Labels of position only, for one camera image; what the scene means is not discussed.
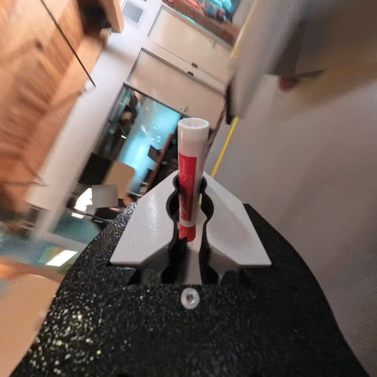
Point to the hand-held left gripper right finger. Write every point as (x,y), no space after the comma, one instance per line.
(235,229)

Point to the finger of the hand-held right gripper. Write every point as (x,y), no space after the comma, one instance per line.
(265,44)
(344,32)

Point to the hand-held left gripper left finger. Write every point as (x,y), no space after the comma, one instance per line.
(141,229)

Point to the red white marker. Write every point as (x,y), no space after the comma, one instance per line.
(188,165)

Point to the person's right hand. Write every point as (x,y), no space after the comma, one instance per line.
(290,83)

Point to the plain wooden board on stand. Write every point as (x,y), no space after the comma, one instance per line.
(123,179)

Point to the white door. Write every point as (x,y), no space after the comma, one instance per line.
(176,82)
(188,35)

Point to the black panel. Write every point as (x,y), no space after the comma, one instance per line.
(94,168)

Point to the yellow tape strip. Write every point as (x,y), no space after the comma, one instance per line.
(223,147)

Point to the wall vent grille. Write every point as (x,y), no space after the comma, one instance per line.
(134,13)

